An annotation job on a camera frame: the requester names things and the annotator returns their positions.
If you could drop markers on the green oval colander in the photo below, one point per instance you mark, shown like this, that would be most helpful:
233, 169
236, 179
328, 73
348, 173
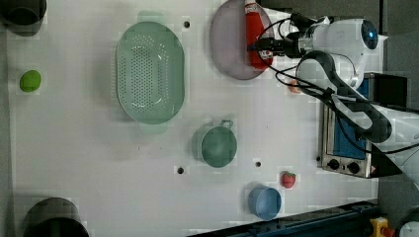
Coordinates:
150, 63

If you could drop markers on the black cylinder top left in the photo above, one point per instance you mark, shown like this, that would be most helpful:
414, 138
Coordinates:
23, 17

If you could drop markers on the round grey plate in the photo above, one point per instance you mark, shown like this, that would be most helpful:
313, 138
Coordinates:
227, 40

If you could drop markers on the red plush ketchup bottle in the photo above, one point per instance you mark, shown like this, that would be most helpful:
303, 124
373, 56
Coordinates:
254, 27

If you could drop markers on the black cylinder bottom left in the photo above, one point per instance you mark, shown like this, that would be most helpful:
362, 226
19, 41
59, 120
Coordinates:
54, 217

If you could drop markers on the blue cup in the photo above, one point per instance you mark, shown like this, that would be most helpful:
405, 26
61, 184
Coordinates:
264, 202

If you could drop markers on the blue metal rail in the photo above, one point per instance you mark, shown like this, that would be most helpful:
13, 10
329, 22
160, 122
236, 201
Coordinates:
349, 220

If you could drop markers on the green lime toy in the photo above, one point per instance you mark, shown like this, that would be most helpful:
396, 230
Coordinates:
30, 81

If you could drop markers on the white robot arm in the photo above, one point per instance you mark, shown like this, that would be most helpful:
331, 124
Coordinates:
332, 59

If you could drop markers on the strawberry toy near cup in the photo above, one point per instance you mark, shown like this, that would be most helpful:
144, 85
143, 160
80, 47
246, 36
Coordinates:
288, 180

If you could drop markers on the silver toaster oven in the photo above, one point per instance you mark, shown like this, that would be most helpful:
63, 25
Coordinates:
343, 151

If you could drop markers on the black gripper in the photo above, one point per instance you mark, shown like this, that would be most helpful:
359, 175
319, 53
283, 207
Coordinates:
297, 45

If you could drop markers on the yellow red emergency button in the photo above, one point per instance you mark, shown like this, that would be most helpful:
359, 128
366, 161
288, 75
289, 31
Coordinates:
381, 228

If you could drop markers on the green pot with handle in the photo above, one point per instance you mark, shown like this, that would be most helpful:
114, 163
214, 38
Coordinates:
215, 145

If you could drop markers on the black cylinder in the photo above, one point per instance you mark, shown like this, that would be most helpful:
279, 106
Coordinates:
54, 217
23, 17

